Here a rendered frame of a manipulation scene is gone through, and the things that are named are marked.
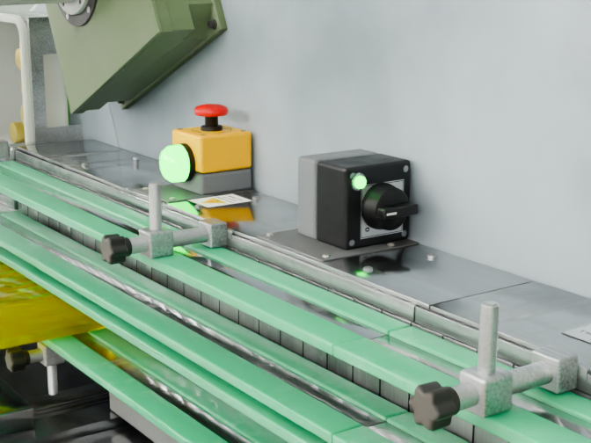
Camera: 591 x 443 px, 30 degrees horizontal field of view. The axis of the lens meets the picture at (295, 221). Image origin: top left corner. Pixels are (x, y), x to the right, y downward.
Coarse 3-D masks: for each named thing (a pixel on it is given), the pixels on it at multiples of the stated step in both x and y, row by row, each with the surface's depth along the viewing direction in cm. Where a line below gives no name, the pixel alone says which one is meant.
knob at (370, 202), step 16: (368, 192) 103; (384, 192) 102; (400, 192) 103; (368, 208) 103; (384, 208) 101; (400, 208) 102; (416, 208) 103; (368, 224) 104; (384, 224) 103; (400, 224) 104
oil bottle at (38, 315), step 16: (32, 288) 135; (0, 304) 129; (16, 304) 130; (32, 304) 131; (48, 304) 132; (64, 304) 134; (0, 320) 129; (16, 320) 130; (32, 320) 132; (48, 320) 133; (64, 320) 134; (80, 320) 135; (0, 336) 130; (16, 336) 131; (32, 336) 132; (48, 336) 133; (64, 336) 135
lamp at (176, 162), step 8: (184, 144) 128; (168, 152) 127; (176, 152) 126; (184, 152) 127; (192, 152) 127; (160, 160) 128; (168, 160) 126; (176, 160) 126; (184, 160) 126; (192, 160) 127; (160, 168) 128; (168, 168) 126; (176, 168) 126; (184, 168) 126; (192, 168) 127; (168, 176) 127; (176, 176) 127; (184, 176) 127; (192, 176) 128
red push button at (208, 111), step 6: (198, 108) 128; (204, 108) 128; (210, 108) 128; (216, 108) 128; (222, 108) 128; (198, 114) 128; (204, 114) 128; (210, 114) 128; (216, 114) 128; (222, 114) 128; (210, 120) 129; (216, 120) 129; (210, 126) 129; (216, 126) 129
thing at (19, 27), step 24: (0, 24) 175; (24, 24) 162; (0, 48) 177; (24, 48) 162; (0, 72) 177; (24, 72) 163; (0, 96) 178; (24, 96) 164; (0, 120) 179; (24, 120) 165
